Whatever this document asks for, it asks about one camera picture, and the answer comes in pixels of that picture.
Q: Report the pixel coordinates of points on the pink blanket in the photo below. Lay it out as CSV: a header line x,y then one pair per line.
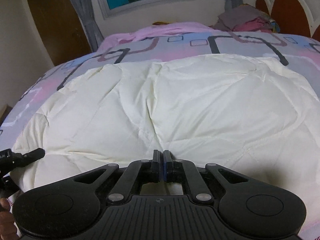
x,y
170,30

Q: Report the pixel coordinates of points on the brown and white headboard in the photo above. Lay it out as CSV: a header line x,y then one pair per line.
x,y
290,12

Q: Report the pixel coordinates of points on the brown wooden object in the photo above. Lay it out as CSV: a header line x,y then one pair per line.
x,y
4,113

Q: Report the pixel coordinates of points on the white puffer jacket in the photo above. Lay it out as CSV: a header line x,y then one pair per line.
x,y
200,110

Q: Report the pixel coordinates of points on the patterned bed sheet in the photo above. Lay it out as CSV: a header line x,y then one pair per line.
x,y
175,47

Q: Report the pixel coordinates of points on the person's left hand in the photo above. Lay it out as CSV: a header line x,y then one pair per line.
x,y
6,223

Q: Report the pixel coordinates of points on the yellow cloth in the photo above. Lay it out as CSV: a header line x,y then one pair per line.
x,y
160,24

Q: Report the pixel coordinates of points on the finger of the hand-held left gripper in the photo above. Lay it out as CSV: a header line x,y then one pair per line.
x,y
31,155

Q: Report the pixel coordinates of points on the brown wooden door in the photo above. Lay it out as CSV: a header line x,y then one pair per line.
x,y
55,22

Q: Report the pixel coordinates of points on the pile of folded clothes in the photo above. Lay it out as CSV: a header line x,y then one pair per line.
x,y
245,20

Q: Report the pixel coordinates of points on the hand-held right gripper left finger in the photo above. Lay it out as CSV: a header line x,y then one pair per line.
x,y
160,166

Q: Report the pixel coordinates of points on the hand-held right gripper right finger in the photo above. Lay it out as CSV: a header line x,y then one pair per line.
x,y
167,166

